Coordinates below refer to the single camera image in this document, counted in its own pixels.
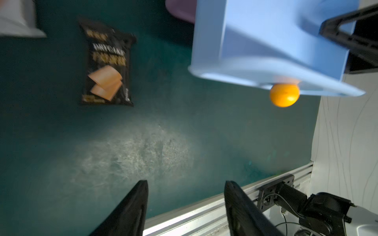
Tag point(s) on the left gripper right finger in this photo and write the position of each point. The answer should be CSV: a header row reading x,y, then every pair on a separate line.
x,y
244,218

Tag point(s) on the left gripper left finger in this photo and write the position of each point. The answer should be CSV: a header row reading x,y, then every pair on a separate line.
x,y
129,216

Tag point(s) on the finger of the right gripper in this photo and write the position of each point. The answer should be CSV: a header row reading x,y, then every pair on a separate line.
x,y
356,31

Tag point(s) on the blue drawer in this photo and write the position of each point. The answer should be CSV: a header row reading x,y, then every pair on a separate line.
x,y
263,43

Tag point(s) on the black drycake packet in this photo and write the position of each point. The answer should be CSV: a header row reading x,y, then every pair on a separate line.
x,y
108,69

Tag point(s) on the purple bottom drawer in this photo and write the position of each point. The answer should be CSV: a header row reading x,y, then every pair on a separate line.
x,y
182,9

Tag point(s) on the white cookie packet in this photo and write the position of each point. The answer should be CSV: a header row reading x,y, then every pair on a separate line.
x,y
18,19

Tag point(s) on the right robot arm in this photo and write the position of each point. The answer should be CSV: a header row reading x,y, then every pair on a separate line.
x,y
344,181

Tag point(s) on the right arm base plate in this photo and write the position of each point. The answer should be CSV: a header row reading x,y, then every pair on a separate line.
x,y
269,191

